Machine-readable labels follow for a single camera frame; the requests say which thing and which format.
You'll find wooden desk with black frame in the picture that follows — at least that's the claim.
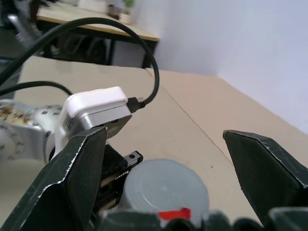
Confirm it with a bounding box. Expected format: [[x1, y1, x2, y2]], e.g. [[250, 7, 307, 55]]
[[35, 6, 161, 70]]

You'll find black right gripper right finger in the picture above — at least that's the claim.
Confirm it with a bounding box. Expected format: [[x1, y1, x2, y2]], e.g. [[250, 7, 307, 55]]
[[222, 129, 308, 227]]

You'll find small green potted plant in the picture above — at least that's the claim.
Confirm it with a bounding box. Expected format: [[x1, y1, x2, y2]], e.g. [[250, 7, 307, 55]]
[[119, 0, 135, 25]]

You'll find translucent white jar lid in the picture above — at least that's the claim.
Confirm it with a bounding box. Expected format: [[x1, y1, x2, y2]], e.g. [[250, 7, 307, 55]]
[[122, 158, 209, 227]]

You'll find black office chair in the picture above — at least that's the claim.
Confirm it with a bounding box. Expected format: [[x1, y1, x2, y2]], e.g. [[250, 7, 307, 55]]
[[56, 32, 112, 65]]

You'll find black looping wrist cable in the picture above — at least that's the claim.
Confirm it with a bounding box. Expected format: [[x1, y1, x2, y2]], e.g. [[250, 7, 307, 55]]
[[0, 17, 160, 114]]

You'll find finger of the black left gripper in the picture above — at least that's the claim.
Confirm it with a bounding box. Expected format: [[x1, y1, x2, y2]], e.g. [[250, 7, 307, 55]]
[[95, 169, 132, 212]]

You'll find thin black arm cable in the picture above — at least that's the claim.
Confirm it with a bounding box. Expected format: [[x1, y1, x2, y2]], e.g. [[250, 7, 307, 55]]
[[0, 81, 74, 97]]

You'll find clear jar with red label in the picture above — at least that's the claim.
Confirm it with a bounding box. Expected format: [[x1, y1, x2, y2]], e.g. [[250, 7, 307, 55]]
[[119, 192, 209, 228]]

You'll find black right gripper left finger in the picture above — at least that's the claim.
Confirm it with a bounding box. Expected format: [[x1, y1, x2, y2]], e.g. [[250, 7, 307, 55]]
[[0, 127, 108, 231]]

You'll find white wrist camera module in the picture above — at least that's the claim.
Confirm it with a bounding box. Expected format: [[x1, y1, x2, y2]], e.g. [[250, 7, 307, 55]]
[[51, 86, 133, 160]]

